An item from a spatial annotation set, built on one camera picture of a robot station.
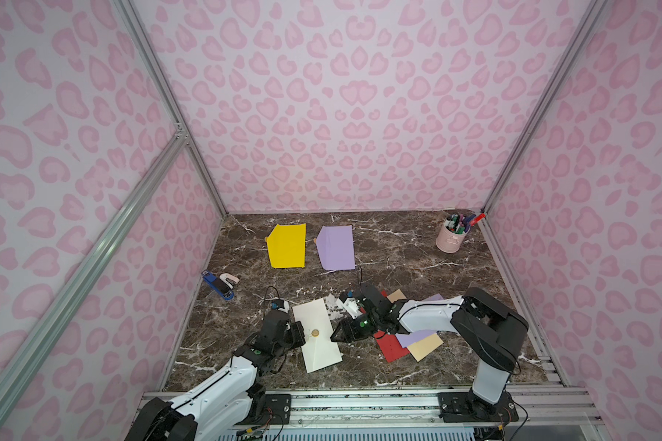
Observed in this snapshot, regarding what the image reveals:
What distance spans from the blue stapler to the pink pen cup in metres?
0.78

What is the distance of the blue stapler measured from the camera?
38.2 inches

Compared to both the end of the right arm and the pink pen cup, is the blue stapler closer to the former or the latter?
the end of the right arm

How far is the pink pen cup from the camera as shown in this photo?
102 cm
